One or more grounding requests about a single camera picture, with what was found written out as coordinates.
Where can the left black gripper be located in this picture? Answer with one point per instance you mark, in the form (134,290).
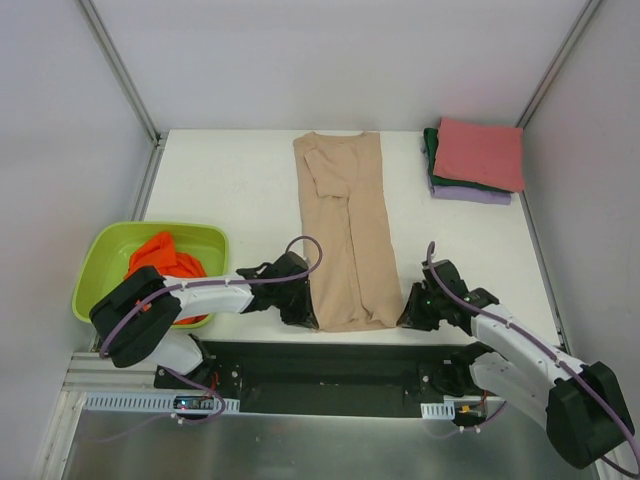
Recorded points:
(298,307)

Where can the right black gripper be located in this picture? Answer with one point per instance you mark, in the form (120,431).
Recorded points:
(417,309)

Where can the beige t shirt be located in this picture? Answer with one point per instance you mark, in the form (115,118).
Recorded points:
(356,286)

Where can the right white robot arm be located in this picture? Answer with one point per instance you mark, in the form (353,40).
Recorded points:
(579,406)

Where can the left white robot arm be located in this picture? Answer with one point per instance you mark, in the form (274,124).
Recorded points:
(135,320)

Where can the folded lavender t shirt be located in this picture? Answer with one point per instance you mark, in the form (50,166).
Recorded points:
(469,194)

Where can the orange t shirt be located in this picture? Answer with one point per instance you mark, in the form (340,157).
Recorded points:
(161,253)

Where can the folded red t shirt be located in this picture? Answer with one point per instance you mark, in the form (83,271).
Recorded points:
(484,154)

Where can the folded dark green t shirt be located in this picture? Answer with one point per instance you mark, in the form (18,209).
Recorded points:
(431,143)

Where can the green plastic basin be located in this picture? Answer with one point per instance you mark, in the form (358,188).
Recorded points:
(108,258)

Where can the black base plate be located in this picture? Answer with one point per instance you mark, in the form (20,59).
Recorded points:
(359,380)

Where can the right white cable duct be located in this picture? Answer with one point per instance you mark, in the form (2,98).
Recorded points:
(438,411)

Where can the white cable duct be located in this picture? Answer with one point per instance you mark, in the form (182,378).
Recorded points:
(159,403)
(438,411)

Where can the left white cable duct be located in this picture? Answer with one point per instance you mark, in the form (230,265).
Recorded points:
(159,403)

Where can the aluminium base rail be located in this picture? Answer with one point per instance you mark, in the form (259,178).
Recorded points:
(88,372)

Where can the right aluminium frame post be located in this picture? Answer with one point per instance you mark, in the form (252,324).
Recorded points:
(585,18)

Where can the aluminium frame post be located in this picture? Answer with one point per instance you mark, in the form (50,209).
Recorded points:
(585,18)
(107,46)

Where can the left aluminium frame post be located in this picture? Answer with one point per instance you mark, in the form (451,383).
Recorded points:
(107,46)

